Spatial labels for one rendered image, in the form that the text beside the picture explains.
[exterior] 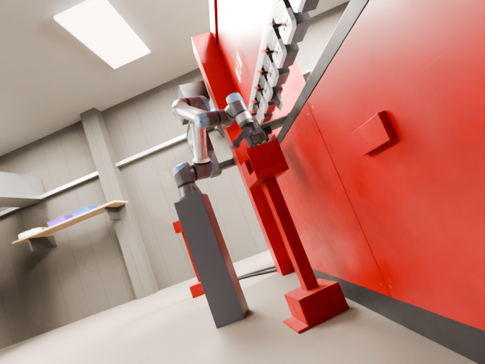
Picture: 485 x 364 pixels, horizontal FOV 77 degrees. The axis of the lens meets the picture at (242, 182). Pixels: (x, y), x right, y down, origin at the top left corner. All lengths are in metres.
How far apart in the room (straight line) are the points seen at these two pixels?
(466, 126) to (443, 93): 0.07
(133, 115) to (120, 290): 3.14
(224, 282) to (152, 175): 4.06
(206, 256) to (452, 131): 1.50
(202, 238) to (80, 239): 4.68
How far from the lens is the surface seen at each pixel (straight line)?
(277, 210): 1.44
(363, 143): 0.88
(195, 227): 1.89
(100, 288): 6.28
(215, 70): 3.00
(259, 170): 1.38
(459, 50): 0.63
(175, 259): 5.58
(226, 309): 1.92
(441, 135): 0.70
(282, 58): 1.61
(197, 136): 1.95
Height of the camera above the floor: 0.48
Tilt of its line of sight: 8 degrees up
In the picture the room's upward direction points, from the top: 21 degrees counter-clockwise
